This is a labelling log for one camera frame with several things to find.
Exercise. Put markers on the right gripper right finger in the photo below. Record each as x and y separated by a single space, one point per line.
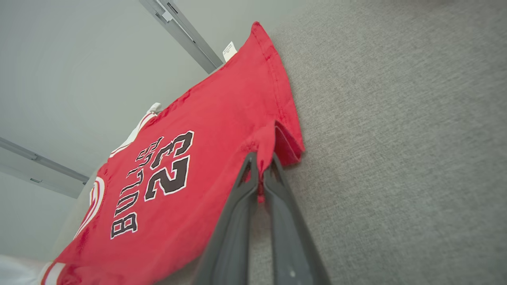
291 245

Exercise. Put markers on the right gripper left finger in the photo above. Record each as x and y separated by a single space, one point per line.
233 237

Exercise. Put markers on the red Bulls jersey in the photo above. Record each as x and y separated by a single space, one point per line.
206 130

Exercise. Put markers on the grey fabric sofa seat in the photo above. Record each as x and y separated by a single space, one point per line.
396 158

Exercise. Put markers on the grey wall rail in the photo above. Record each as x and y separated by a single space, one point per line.
43 166

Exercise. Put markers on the grey metal partition post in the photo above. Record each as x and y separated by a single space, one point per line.
190 31
174 33

